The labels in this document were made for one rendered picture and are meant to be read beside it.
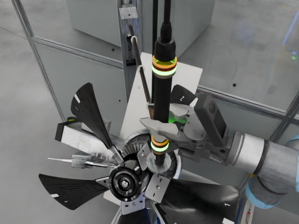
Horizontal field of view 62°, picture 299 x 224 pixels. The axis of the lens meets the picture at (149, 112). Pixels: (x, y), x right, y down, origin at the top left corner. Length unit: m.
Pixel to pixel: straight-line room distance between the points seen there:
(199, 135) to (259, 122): 1.02
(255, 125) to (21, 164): 1.94
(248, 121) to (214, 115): 1.05
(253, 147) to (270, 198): 0.14
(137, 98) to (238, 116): 0.68
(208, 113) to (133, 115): 0.64
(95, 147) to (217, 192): 0.50
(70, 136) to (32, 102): 1.90
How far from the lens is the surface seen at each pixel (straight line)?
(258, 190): 0.62
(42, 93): 3.04
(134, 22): 1.06
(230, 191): 0.88
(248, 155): 0.53
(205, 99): 0.48
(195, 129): 0.53
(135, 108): 1.07
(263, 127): 1.55
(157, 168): 0.71
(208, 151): 0.57
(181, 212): 0.85
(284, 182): 0.56
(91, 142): 1.06
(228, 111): 1.51
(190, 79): 1.00
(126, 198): 0.86
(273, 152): 0.54
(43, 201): 2.29
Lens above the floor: 1.99
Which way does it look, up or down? 50 degrees down
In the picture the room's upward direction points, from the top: straight up
